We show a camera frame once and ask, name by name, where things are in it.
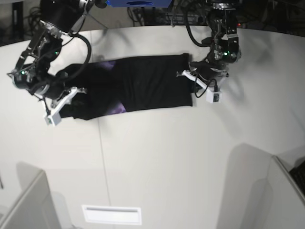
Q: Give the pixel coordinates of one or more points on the grey partition panel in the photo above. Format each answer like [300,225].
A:
[288,205]
[33,208]

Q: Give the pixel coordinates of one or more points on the black T-shirt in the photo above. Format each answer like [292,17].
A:
[128,85]

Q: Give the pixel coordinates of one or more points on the grey partition panel right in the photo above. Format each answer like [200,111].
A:
[288,205]

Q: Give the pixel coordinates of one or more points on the grey partition panel left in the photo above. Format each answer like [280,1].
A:
[33,208]

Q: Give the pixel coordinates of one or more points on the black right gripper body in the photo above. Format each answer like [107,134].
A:
[52,88]

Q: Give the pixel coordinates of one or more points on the blue box on stand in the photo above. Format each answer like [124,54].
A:
[139,3]

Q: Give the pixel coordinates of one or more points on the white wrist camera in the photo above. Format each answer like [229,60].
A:
[213,97]
[52,119]

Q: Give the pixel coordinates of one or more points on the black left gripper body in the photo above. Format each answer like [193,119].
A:
[217,72]

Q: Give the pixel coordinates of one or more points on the black keyboard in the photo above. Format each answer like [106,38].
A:
[298,175]

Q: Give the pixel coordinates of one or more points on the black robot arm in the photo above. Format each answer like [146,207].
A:
[223,43]
[31,72]

